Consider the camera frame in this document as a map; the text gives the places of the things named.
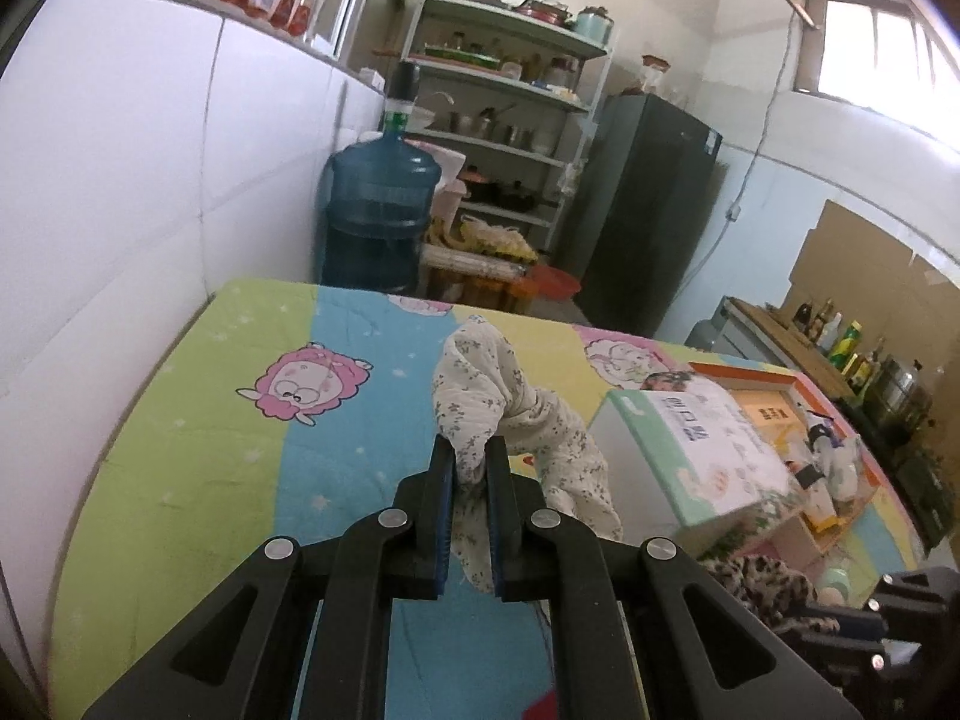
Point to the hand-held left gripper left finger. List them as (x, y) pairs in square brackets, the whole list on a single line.
[(444, 525)]

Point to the cartoon sheep printed blanket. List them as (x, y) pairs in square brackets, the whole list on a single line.
[(225, 480)]

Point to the row of condiment bottles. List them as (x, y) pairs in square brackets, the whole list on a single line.
[(847, 349)]

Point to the tray of eggs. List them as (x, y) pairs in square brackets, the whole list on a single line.
[(508, 240)]

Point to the white bowl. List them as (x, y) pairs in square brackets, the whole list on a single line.
[(421, 118)]

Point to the white sack green print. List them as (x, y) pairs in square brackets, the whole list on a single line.
[(448, 163)]

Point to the black water pump dispenser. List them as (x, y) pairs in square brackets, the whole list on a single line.
[(403, 94)]

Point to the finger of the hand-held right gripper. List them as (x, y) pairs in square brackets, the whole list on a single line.
[(862, 637), (926, 589)]

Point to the grey gas cylinder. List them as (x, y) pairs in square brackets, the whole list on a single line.
[(709, 336)]

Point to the jar of orange preserve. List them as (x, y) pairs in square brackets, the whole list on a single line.
[(484, 292), (511, 296)]

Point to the brown cardboard sheet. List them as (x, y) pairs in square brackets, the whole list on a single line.
[(862, 277)]

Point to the red plastic basin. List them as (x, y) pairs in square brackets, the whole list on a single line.
[(551, 283)]

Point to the black cooktop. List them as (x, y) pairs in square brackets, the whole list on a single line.
[(926, 495)]

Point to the red lidded pan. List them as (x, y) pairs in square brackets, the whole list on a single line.
[(546, 11)]

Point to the teal enamel pot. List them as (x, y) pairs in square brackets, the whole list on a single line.
[(596, 26)]

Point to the black pot red lid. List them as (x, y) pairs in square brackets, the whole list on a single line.
[(475, 184)]

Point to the grey metal shelf rack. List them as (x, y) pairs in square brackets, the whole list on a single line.
[(517, 15)]

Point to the white wall socket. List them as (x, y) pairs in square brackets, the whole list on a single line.
[(736, 214)]

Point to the dark refrigerator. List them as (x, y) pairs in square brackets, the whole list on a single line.
[(637, 217)]

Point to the white floral cloth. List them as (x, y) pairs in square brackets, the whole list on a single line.
[(480, 375)]

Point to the leopard print cloth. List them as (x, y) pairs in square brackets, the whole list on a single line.
[(757, 585)]

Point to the clear plastic wrapped package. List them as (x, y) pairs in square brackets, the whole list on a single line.
[(472, 262)]

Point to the aluminium sliding window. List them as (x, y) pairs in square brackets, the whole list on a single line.
[(360, 0)]

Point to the shallow orange cardboard box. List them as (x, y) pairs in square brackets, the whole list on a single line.
[(757, 397)]

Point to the green tissue box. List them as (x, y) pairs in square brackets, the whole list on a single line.
[(690, 450)]

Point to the black wok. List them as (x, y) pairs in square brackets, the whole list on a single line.
[(516, 196)]

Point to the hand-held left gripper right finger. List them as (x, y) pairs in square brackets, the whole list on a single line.
[(495, 532)]

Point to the steel stock pot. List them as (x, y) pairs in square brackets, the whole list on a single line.
[(896, 394)]

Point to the small high window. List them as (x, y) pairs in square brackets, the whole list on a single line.
[(870, 52)]

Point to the grey cabinet wooden top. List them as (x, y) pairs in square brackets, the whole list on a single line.
[(780, 330)]

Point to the blue water jug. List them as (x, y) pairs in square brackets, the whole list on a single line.
[(375, 210)]

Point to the bunch of bananas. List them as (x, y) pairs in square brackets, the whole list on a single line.
[(454, 236)]

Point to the glass jar red lid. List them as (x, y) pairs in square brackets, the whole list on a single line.
[(654, 75)]

